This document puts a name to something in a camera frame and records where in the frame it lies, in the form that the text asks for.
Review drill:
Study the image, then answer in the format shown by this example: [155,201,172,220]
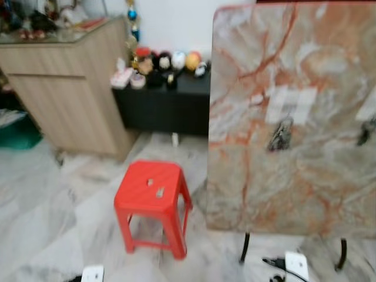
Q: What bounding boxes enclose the blue hanging ornament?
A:
[126,0,140,42]

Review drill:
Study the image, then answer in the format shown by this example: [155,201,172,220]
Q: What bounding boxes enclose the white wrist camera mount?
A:
[284,251,310,281]
[81,265,105,282]

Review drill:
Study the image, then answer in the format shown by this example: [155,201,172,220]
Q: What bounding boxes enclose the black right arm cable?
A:
[262,256,307,282]

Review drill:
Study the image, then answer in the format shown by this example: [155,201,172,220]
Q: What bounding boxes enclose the red plastic stool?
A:
[114,160,193,260]

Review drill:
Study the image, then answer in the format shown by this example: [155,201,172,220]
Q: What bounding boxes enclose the dark metal board leg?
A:
[239,233,251,264]
[335,238,348,272]

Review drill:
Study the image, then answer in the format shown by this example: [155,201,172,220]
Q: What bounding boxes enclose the small white figurine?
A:
[195,62,209,78]

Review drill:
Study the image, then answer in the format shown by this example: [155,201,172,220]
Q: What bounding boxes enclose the orange round figurine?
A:
[186,51,203,72]

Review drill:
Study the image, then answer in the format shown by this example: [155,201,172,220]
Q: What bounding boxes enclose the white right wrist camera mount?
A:
[284,251,310,281]

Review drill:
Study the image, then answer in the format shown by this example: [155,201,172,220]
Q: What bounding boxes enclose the white pink tissue pack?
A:
[110,66,135,90]

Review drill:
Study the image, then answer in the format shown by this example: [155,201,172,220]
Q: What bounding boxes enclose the marble pattern upright board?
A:
[206,3,376,239]

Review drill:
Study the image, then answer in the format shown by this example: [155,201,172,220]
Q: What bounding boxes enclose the small pink bowl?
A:
[130,73,146,90]

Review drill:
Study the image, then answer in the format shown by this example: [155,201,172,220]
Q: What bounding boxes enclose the white round figurine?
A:
[172,51,187,71]

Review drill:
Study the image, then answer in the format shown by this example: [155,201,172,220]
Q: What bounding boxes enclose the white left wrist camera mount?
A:
[81,265,105,282]

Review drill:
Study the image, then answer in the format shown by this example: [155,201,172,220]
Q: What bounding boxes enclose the black low sideboard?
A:
[113,70,211,137]

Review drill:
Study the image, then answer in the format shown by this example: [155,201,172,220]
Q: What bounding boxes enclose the light wooden cabinet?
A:
[0,16,139,160]

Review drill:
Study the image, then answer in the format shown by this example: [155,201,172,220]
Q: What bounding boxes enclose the red hat figurine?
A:
[133,47,155,76]

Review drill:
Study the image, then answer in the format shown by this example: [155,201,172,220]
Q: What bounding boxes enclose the green plastic bin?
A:
[0,112,43,150]

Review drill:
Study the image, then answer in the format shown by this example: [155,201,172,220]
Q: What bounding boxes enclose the black round figurine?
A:
[154,52,173,72]

